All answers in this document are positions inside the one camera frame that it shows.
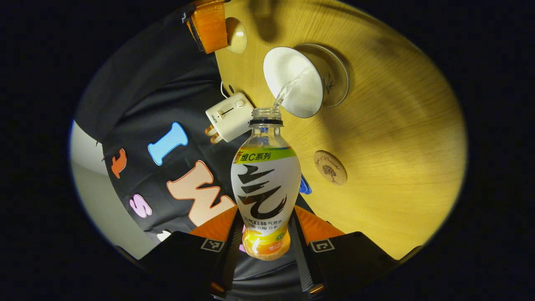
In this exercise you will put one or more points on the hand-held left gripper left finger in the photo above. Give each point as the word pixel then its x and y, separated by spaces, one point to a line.
pixel 232 259

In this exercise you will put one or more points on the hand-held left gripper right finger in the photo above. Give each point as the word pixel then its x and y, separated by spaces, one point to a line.
pixel 301 259

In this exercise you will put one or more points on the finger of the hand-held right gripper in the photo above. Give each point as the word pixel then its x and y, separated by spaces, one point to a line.
pixel 209 25

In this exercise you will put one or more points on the cream teacup lid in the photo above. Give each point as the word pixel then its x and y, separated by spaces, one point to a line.
pixel 237 35

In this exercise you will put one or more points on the white labelled water bottle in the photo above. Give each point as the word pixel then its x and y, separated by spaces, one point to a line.
pixel 265 188

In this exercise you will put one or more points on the cream ceramic teacup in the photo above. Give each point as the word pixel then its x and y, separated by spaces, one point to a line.
pixel 288 71

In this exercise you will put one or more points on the round wooden coaster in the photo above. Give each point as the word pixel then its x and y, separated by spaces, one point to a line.
pixel 330 167

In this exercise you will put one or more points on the blue towel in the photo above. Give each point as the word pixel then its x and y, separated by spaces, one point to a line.
pixel 305 186

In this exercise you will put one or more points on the black backdrop cloth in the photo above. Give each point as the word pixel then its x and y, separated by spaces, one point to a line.
pixel 138 83

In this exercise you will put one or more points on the white toaster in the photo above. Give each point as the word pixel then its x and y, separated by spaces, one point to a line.
pixel 228 117

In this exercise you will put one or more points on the toast bread slice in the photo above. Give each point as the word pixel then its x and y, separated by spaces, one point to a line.
pixel 210 130
pixel 216 139

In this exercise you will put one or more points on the cream ceramic saucer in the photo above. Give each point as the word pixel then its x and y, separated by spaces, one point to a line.
pixel 336 75

